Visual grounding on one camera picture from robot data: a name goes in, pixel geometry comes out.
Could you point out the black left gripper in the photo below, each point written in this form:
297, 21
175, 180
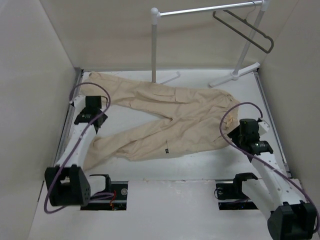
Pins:
104, 118

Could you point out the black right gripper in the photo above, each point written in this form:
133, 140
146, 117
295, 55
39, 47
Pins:
233, 135

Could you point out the beige cargo trousers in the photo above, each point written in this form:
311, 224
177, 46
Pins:
191, 120

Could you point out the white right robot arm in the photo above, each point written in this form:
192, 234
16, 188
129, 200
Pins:
289, 214

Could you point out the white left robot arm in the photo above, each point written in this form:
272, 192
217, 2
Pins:
66, 182

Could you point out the white clothes rack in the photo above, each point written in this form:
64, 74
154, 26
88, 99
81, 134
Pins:
238, 70

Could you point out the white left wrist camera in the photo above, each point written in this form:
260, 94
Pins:
78, 103

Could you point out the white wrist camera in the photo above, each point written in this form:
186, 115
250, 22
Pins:
263, 126
78, 103

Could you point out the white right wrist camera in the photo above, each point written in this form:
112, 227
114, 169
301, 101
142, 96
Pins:
263, 126

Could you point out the right metal table rail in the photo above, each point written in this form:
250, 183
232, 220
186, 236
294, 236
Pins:
279, 149

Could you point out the metal table rail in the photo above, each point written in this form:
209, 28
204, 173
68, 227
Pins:
279, 149
69, 115

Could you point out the left metal table rail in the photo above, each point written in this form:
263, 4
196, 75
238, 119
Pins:
69, 115

